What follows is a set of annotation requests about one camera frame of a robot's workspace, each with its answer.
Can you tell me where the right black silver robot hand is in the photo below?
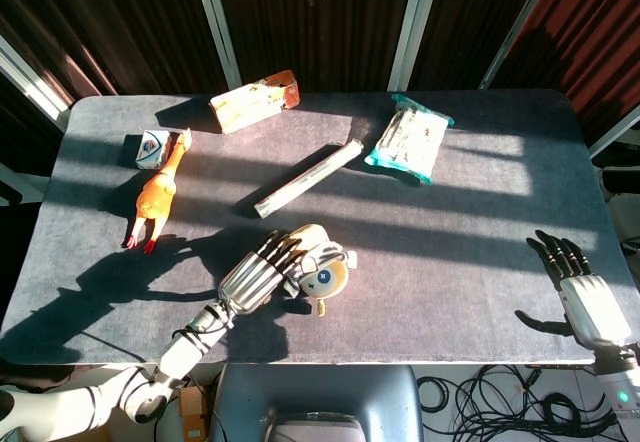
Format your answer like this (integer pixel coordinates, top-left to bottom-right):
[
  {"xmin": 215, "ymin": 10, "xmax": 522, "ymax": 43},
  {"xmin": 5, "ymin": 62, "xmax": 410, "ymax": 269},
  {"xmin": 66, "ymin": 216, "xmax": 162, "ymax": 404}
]
[{"xmin": 514, "ymin": 230, "xmax": 634, "ymax": 350}]

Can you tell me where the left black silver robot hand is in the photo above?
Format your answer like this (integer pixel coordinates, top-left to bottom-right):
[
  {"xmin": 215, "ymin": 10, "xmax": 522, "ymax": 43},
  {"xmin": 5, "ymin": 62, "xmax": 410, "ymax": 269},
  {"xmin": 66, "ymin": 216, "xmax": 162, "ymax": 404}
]
[{"xmin": 217, "ymin": 230, "xmax": 307, "ymax": 316}]

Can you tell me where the yellow white plush toy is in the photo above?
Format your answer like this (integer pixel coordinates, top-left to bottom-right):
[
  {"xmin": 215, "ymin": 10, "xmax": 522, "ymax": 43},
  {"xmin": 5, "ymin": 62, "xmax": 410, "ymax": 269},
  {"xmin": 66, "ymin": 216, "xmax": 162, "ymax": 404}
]
[{"xmin": 282, "ymin": 223, "xmax": 359, "ymax": 318}]

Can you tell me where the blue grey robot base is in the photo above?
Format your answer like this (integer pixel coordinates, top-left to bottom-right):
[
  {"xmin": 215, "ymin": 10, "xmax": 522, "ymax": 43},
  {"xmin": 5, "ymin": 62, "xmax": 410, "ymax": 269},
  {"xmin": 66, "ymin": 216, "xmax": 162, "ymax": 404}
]
[{"xmin": 208, "ymin": 364, "xmax": 425, "ymax": 442}]

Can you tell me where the long silver wrapped tube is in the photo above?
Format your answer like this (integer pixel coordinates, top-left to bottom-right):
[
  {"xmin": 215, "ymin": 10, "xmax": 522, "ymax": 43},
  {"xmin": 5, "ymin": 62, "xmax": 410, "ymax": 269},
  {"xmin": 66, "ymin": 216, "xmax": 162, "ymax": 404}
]
[{"xmin": 253, "ymin": 139, "xmax": 364, "ymax": 221}]

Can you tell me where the black chair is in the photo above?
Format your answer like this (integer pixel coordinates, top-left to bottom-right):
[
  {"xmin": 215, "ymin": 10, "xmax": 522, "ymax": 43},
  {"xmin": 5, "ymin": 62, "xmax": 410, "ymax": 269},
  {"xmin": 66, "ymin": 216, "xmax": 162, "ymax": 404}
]
[{"xmin": 592, "ymin": 151, "xmax": 640, "ymax": 256}]

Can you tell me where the orange rubber chicken toy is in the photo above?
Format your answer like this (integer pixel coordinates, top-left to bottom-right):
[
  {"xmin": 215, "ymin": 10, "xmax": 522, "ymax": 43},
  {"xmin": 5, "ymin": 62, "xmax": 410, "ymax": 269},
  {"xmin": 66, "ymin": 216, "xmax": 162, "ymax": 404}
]
[{"xmin": 122, "ymin": 128, "xmax": 194, "ymax": 256}]

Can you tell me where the orange floor device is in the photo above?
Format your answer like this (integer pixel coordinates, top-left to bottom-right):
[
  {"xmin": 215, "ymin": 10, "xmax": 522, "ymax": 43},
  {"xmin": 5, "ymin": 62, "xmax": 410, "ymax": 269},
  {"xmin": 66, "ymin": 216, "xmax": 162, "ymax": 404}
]
[{"xmin": 178, "ymin": 386, "xmax": 211, "ymax": 442}]

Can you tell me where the dark blue table cloth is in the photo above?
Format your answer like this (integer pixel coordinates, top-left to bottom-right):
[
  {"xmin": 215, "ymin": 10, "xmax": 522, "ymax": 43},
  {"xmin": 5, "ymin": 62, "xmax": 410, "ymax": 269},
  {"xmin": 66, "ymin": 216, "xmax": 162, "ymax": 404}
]
[{"xmin": 0, "ymin": 89, "xmax": 640, "ymax": 367}]

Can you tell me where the small white blue box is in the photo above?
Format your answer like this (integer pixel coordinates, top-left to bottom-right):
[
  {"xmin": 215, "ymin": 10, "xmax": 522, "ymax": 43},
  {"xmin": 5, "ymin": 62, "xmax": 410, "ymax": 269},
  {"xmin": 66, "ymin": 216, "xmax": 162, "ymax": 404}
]
[{"xmin": 134, "ymin": 129, "xmax": 174, "ymax": 171}]

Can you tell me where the orange white carton box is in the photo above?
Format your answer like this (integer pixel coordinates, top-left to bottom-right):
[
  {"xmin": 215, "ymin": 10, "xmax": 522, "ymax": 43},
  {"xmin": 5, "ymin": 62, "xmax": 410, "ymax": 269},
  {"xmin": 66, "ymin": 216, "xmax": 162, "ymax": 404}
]
[{"xmin": 208, "ymin": 69, "xmax": 302, "ymax": 136}]

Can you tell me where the teal edged snack packet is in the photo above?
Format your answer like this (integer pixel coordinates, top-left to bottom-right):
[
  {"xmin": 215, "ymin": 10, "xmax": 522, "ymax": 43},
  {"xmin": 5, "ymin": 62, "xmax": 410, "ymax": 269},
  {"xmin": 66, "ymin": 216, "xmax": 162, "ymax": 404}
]
[{"xmin": 363, "ymin": 92, "xmax": 455, "ymax": 187}]

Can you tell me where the dark brown curtain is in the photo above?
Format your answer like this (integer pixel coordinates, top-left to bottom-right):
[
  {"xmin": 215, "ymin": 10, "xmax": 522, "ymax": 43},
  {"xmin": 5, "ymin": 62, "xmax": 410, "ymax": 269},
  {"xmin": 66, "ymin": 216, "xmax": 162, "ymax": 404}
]
[
  {"xmin": 0, "ymin": 0, "xmax": 229, "ymax": 113},
  {"xmin": 212, "ymin": 0, "xmax": 419, "ymax": 94},
  {"xmin": 409, "ymin": 0, "xmax": 551, "ymax": 92}
]

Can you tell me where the red curtain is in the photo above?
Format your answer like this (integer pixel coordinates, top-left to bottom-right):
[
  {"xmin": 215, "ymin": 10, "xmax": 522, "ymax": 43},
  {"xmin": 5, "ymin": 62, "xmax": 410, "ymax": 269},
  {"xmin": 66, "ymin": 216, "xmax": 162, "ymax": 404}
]
[{"xmin": 492, "ymin": 0, "xmax": 640, "ymax": 146}]

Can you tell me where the black cable tangle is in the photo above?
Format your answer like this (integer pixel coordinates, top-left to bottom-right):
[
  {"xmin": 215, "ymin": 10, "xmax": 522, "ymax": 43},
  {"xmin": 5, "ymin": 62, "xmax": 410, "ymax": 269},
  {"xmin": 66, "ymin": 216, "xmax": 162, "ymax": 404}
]
[{"xmin": 417, "ymin": 364, "xmax": 629, "ymax": 442}]

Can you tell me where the white frame post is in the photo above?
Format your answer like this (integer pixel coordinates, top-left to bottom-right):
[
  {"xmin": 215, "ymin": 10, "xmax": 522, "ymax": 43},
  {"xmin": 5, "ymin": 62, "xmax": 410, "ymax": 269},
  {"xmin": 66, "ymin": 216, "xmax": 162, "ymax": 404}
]
[
  {"xmin": 587, "ymin": 119, "xmax": 640, "ymax": 159},
  {"xmin": 189, "ymin": 0, "xmax": 244, "ymax": 91},
  {"xmin": 0, "ymin": 36, "xmax": 71, "ymax": 131},
  {"xmin": 387, "ymin": 0, "xmax": 444, "ymax": 93},
  {"xmin": 477, "ymin": 0, "xmax": 559, "ymax": 91}
]

